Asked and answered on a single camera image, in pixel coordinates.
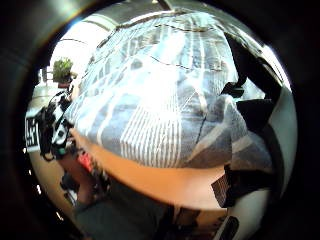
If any blue white checked cloth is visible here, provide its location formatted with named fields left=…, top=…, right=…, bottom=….
left=64, top=13, right=275, bottom=172

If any small red object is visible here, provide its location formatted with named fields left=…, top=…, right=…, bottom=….
left=77, top=151, right=94, bottom=173

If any green potted plant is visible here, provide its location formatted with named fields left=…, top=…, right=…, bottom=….
left=51, top=57, right=78, bottom=89

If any white marker cube left glove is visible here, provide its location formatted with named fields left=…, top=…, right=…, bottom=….
left=24, top=115, right=42, bottom=154

